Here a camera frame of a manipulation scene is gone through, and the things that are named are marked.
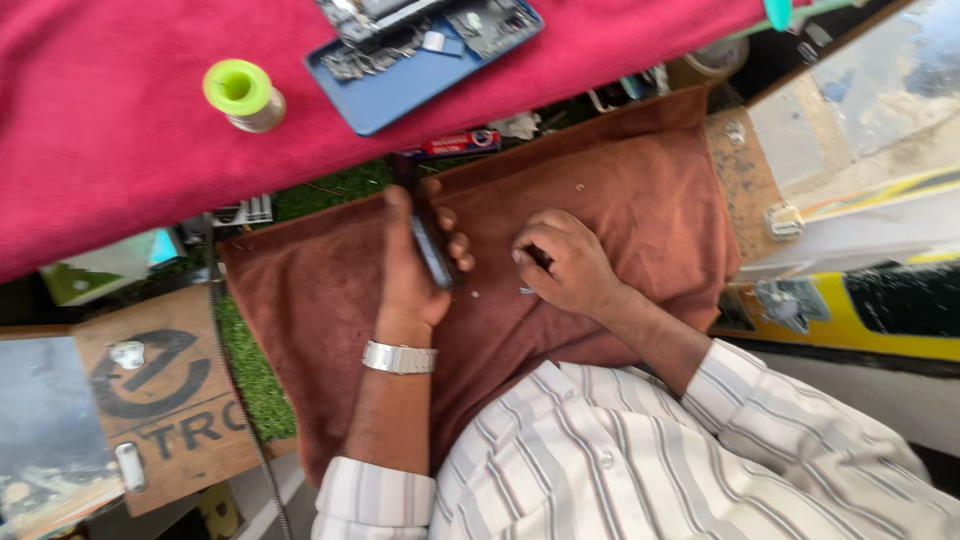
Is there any person's right hand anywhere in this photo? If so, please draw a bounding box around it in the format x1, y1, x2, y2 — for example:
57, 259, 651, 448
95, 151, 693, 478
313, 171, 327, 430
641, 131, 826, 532
512, 208, 633, 318

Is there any person's left hand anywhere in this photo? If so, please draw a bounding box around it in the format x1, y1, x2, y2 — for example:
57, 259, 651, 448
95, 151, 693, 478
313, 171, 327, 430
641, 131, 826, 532
373, 178, 477, 333

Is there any black smartphone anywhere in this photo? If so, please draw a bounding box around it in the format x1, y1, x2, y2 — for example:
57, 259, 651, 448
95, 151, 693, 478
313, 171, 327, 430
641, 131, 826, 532
390, 153, 456, 291

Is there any brown towel cloth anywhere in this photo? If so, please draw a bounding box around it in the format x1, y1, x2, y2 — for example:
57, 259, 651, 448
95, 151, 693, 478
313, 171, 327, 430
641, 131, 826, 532
217, 84, 744, 489

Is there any crumpled white paper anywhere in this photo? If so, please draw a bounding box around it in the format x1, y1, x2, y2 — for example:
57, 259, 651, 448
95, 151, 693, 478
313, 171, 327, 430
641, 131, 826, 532
487, 111, 543, 141

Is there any red packet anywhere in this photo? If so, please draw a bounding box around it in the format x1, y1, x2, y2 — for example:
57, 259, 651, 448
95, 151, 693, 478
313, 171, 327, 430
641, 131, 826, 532
401, 129, 504, 160

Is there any silver metal wristwatch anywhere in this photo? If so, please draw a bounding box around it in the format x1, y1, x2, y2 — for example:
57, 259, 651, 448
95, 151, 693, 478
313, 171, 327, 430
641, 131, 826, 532
362, 339, 439, 376

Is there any blue phone case tray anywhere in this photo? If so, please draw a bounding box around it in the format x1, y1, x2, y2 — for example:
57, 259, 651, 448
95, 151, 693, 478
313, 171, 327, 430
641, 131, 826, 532
303, 0, 546, 138

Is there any tape roll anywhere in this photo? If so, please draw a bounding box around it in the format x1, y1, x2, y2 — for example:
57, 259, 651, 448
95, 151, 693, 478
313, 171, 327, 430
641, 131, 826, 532
666, 36, 751, 93

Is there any white striped shirt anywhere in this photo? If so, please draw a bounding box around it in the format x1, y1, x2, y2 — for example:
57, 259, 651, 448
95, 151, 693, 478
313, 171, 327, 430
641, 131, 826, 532
311, 337, 960, 540

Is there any dismantled phone circuit board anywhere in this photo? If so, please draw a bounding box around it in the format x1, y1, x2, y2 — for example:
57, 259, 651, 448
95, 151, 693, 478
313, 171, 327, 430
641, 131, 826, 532
315, 0, 451, 82

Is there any green artificial grass mat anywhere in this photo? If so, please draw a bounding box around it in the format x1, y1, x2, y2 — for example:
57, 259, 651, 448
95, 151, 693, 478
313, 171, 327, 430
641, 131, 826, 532
213, 153, 466, 444

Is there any glass display case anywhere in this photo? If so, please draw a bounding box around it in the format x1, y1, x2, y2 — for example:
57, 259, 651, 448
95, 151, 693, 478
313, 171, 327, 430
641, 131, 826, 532
705, 0, 960, 280

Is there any wooden board with black logo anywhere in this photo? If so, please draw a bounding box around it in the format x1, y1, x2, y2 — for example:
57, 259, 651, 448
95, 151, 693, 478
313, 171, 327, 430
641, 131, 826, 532
71, 283, 298, 519

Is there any red towel cloth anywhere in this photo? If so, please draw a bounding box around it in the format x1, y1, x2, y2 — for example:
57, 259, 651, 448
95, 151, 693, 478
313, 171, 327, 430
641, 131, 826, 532
0, 0, 815, 285

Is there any green and white box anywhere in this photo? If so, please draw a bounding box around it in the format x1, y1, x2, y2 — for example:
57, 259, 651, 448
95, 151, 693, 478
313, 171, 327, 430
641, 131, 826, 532
39, 227, 183, 308

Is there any glass panel with metal clips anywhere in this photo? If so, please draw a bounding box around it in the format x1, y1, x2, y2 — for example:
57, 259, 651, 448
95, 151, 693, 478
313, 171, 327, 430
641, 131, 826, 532
0, 333, 147, 540

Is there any black phone frame part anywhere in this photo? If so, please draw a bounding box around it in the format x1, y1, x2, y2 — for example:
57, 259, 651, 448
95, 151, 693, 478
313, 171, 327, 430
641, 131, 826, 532
442, 0, 538, 61

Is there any teal tool handle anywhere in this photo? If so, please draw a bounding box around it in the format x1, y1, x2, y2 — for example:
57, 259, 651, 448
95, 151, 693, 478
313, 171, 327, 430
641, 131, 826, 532
762, 0, 794, 33

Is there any green solder wire spool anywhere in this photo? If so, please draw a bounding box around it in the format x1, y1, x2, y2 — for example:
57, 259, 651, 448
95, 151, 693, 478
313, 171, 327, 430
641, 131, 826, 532
201, 58, 288, 135

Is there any grey braided cable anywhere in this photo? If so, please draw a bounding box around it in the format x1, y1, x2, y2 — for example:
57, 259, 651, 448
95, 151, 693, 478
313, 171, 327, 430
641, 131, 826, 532
196, 213, 294, 540

